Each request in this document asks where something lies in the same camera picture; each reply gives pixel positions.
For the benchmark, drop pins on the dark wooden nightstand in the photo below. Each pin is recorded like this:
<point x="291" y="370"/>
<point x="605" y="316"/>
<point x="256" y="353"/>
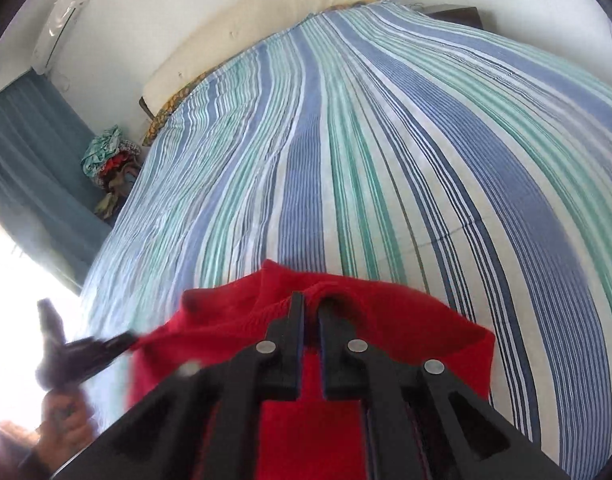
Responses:
<point x="456" y="14"/>

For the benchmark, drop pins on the pile of mixed clothes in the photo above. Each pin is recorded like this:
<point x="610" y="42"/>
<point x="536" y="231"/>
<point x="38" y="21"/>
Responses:
<point x="105" y="160"/>

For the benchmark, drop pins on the blue curtain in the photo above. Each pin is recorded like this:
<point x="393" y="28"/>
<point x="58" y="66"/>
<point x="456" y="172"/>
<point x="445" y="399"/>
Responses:
<point x="30" y="170"/>

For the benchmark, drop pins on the striped blue green bedsheet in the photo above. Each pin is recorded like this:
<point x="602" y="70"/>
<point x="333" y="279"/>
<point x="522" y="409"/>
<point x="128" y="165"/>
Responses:
<point x="361" y="160"/>

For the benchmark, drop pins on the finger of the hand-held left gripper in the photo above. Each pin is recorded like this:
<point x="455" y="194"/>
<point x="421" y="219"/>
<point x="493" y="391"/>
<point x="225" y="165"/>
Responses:
<point x="118" y="344"/>

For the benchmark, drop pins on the red sweater with rabbit print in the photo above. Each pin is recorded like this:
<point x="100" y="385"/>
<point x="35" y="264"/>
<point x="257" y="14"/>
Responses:
<point x="411" y="330"/>

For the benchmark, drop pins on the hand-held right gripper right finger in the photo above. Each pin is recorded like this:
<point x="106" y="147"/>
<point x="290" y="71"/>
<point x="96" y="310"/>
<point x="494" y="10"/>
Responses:
<point x="336" y="355"/>

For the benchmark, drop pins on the person's left hand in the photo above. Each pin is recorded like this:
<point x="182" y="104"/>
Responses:
<point x="60" y="420"/>

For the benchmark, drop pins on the cream padded headboard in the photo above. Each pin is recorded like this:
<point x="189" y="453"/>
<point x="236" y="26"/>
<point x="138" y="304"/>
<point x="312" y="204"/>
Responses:
<point x="266" y="25"/>

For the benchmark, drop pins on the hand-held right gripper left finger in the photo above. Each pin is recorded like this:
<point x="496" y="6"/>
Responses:
<point x="286" y="355"/>

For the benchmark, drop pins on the white air conditioner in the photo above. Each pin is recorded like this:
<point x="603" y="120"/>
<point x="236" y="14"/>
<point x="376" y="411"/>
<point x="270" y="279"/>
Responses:
<point x="60" y="20"/>

